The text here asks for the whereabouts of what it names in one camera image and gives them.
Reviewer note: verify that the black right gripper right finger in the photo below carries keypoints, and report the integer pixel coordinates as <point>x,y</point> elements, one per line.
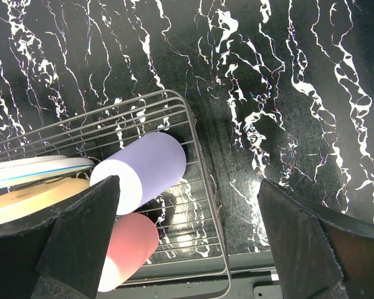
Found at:
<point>318,252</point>

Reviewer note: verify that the pink cup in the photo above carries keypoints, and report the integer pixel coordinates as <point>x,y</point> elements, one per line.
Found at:
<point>134,240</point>

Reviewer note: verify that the beige speckled plate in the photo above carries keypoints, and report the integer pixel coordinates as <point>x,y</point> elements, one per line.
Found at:
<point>23,202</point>

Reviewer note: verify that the lilac cup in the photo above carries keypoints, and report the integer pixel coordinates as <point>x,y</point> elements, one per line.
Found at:
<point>146,168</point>

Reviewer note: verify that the white plate with strawberries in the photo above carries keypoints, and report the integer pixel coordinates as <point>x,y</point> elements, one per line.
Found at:
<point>27,170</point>

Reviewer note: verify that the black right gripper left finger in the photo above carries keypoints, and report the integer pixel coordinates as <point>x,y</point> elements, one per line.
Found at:
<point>59,252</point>

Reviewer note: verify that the grey wire dish rack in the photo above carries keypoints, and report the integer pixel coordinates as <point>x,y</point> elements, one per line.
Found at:
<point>191,260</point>

